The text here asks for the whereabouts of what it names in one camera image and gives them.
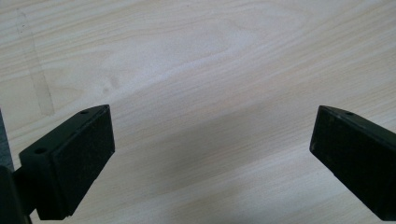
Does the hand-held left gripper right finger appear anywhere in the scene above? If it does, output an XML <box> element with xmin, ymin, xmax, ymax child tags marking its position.
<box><xmin>309</xmin><ymin>105</ymin><xmax>396</xmax><ymax>222</ymax></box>

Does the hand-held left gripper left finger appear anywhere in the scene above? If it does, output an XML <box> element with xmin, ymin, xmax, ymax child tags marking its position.
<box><xmin>12</xmin><ymin>104</ymin><xmax>116</xmax><ymax>221</ymax></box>

